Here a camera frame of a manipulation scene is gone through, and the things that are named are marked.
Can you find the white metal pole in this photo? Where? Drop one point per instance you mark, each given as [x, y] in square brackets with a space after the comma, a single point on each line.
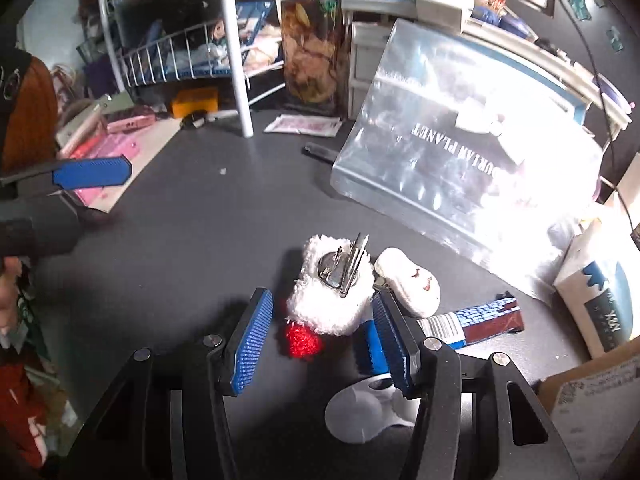
[235, 50]

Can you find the white plastic spoon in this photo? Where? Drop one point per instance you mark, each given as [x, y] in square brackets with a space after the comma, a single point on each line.
[355, 412]

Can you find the pink packet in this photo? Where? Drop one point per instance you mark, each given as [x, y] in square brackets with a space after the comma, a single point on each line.
[107, 147]

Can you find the white desk shelf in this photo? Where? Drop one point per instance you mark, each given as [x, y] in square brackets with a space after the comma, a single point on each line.
[545, 65]

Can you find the cardboard box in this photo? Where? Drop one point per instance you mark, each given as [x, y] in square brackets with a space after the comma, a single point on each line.
[595, 410]

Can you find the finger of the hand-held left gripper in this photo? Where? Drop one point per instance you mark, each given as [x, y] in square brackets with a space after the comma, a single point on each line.
[90, 172]

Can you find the orange brown cloth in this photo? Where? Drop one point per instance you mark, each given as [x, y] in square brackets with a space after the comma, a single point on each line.
[37, 110]

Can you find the person's left hand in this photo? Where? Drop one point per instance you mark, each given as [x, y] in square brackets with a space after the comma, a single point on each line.
[6, 290]

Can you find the red cloth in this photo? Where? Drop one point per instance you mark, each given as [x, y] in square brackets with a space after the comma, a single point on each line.
[20, 410]

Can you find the orange box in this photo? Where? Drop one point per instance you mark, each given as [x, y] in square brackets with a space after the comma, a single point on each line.
[195, 102]

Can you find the teal wall sticker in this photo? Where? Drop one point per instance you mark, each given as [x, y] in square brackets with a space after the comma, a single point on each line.
[615, 40]
[581, 6]

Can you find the silver keys bunch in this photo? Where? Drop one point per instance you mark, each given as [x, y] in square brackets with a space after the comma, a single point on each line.
[345, 265]

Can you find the black pen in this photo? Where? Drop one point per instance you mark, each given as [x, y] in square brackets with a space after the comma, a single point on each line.
[320, 152]

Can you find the white pink sachet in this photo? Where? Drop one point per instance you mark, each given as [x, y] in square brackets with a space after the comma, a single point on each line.
[302, 124]

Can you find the small white plush slipper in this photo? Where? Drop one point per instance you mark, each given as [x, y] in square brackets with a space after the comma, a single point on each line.
[410, 282]

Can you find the white drawer unit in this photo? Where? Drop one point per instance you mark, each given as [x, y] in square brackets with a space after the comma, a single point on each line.
[362, 60]

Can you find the white blue tissue box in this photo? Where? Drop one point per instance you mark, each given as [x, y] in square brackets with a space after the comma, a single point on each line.
[597, 290]

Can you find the large clear plastic bag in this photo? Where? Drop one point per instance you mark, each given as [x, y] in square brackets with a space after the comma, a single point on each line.
[450, 125]

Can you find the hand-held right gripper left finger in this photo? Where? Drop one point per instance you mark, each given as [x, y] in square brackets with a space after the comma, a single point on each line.
[248, 342]

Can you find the pink phone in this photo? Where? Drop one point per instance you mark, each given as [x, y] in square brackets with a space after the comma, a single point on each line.
[131, 122]

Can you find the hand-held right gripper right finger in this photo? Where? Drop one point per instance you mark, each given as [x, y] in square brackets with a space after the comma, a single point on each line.
[394, 350]

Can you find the small black object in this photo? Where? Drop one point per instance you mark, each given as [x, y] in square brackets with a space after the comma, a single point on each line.
[192, 120]

